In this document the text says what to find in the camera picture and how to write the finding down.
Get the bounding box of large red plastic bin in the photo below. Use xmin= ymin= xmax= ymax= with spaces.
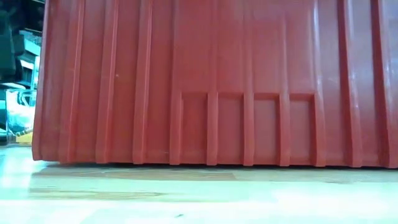
xmin=32 ymin=0 xmax=398 ymax=169

